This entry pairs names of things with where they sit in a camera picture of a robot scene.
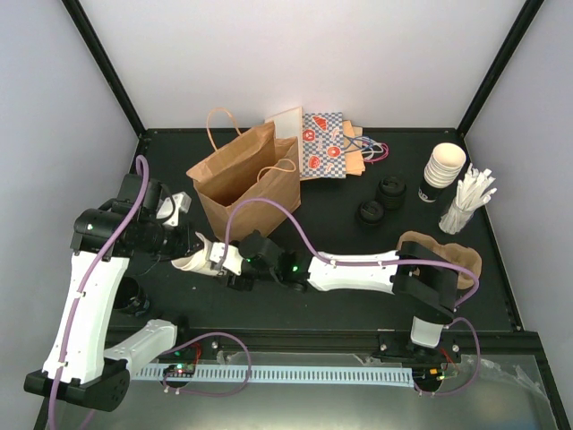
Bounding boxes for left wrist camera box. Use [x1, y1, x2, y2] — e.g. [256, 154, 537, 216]
[156, 192, 192, 228]

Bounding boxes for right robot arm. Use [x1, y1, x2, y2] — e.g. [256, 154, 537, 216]
[211, 230, 479, 361]

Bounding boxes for black frame post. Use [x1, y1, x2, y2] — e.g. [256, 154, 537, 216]
[457, 0, 544, 138]
[62, 0, 146, 136]

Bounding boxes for black left frame post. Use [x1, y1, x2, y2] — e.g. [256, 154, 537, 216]
[62, 0, 146, 136]

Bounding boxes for flat brown paper bags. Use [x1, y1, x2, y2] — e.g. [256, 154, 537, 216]
[342, 120, 365, 176]

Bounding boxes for white paper coffee cup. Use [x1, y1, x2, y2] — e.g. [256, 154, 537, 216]
[171, 233, 219, 277]

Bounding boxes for far black lid stack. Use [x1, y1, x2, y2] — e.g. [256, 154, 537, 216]
[375, 176, 406, 211]

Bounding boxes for white slotted cable duct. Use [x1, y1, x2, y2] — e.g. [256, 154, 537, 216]
[133, 363, 414, 388]

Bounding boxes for black right frame post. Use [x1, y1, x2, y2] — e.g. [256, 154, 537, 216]
[457, 0, 544, 138]

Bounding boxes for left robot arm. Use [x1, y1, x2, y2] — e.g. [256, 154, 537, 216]
[23, 174, 202, 411]

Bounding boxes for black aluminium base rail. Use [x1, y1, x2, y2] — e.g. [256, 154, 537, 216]
[187, 329, 417, 355]

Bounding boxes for black lid stack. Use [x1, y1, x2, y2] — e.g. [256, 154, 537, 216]
[375, 176, 406, 211]
[355, 200, 385, 227]

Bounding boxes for blue checkered paper bag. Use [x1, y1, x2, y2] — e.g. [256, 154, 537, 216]
[300, 112, 346, 181]

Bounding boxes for near black lid stack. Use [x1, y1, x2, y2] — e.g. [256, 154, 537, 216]
[355, 200, 385, 227]

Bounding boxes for glass of white stirrers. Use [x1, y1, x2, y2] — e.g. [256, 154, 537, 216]
[439, 164, 497, 235]

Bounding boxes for stack of paper cups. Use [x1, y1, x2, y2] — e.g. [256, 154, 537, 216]
[418, 142, 466, 202]

